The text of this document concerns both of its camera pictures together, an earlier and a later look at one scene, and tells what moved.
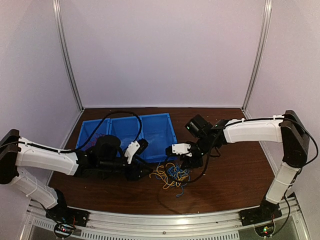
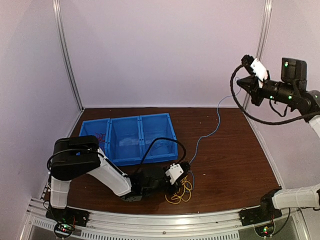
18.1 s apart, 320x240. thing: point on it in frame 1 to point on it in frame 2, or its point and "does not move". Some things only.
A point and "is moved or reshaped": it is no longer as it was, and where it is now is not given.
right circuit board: [265, 231] does not move
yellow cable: [171, 175] is moved or reshaped
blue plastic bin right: [157, 129] does not move
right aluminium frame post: [268, 11] does not move
